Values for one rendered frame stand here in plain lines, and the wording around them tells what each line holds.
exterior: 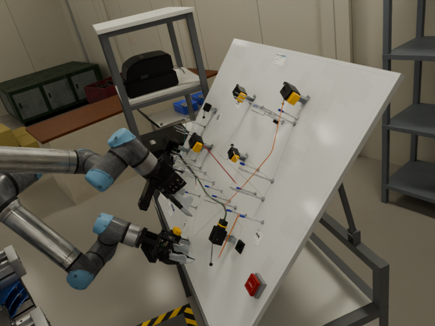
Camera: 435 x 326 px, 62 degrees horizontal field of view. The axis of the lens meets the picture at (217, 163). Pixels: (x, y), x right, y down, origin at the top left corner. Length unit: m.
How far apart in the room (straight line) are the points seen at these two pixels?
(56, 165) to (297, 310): 1.00
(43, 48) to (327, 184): 9.73
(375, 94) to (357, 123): 0.09
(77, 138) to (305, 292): 3.23
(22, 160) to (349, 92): 0.96
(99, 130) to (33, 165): 3.19
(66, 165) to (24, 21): 9.29
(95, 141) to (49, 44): 6.40
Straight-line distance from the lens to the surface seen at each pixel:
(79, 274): 1.28
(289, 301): 1.55
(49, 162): 1.17
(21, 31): 10.37
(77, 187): 4.40
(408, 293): 2.70
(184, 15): 2.05
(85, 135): 4.28
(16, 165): 1.14
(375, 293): 1.50
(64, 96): 8.62
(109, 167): 1.11
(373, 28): 3.65
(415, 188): 3.29
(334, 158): 1.11
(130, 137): 1.13
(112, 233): 1.29
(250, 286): 1.20
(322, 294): 1.57
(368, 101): 1.11
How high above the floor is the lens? 1.97
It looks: 27 degrees down
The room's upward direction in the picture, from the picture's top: 13 degrees counter-clockwise
